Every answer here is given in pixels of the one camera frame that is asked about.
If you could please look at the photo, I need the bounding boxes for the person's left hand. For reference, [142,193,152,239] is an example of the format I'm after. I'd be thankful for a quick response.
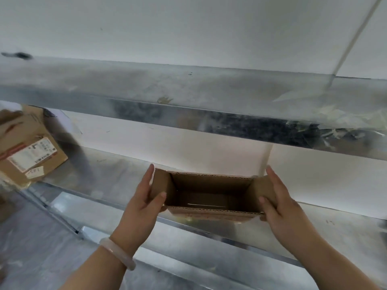
[110,164,167,257]

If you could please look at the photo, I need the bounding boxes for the person's right hand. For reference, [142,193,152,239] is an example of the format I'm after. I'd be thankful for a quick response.
[258,165,315,260]

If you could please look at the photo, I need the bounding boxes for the white-labelled cardboard box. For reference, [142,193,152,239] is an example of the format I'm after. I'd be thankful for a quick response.
[150,167,279,224]

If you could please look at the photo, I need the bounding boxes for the large red-printed cardboard box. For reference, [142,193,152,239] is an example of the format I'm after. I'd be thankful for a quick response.
[0,105,69,191]

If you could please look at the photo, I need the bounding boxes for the pile of clear tape scraps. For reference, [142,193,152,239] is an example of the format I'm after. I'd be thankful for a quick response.
[272,87,387,148]

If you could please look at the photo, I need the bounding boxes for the white bangle bracelet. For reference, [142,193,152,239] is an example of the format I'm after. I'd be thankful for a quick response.
[100,237,137,271]

